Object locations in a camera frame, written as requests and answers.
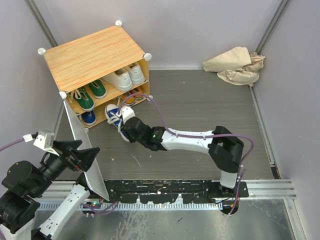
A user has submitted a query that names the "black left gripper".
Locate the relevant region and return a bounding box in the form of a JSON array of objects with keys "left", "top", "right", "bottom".
[{"left": 31, "top": 139, "right": 101, "bottom": 196}]

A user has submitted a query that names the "orange sneaker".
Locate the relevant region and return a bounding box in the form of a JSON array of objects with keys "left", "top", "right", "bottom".
[
  {"left": 130, "top": 86, "right": 144, "bottom": 101},
  {"left": 116, "top": 91, "right": 136, "bottom": 107}
]

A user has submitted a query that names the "white cabinet door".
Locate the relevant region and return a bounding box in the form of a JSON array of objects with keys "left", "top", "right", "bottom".
[{"left": 63, "top": 100, "right": 110, "bottom": 201}]

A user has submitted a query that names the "blue sneaker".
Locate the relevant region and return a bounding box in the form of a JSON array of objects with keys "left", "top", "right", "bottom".
[
  {"left": 104, "top": 104, "right": 130, "bottom": 143},
  {"left": 80, "top": 110, "right": 97, "bottom": 126}
]

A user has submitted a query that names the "green sneaker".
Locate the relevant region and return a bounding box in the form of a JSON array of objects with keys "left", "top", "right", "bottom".
[
  {"left": 68, "top": 87, "right": 95, "bottom": 112},
  {"left": 88, "top": 79, "right": 107, "bottom": 99}
]

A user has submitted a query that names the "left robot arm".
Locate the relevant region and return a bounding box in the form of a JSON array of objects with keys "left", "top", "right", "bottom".
[{"left": 0, "top": 140, "right": 100, "bottom": 240}]

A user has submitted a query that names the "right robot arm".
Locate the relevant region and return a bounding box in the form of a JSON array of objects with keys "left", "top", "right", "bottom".
[{"left": 122, "top": 116, "right": 244, "bottom": 197}]

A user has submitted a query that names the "white shoe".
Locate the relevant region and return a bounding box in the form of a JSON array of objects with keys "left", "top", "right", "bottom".
[
  {"left": 124, "top": 62, "right": 145, "bottom": 85},
  {"left": 101, "top": 68, "right": 133, "bottom": 92}
]

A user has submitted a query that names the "wooden shoe cabinet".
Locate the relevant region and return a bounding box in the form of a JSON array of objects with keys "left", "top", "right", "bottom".
[{"left": 37, "top": 20, "right": 152, "bottom": 128}]

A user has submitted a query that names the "beige cloth bag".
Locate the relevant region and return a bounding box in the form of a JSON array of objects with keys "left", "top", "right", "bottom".
[{"left": 202, "top": 46, "right": 266, "bottom": 87}]

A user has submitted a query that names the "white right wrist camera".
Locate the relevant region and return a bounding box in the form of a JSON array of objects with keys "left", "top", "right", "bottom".
[{"left": 118, "top": 106, "right": 136, "bottom": 124}]

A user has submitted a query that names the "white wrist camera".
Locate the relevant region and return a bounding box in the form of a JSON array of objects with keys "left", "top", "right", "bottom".
[
  {"left": 118, "top": 106, "right": 136, "bottom": 124},
  {"left": 22, "top": 130, "right": 59, "bottom": 156}
]

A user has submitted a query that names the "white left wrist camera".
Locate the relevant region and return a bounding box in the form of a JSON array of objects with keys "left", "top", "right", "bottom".
[{"left": 22, "top": 130, "right": 59, "bottom": 156}]

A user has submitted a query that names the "grey cable duct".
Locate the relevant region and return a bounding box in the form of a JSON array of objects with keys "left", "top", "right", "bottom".
[{"left": 38, "top": 201, "right": 223, "bottom": 211}]

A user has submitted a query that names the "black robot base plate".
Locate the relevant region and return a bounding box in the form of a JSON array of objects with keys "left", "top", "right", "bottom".
[{"left": 104, "top": 180, "right": 249, "bottom": 204}]

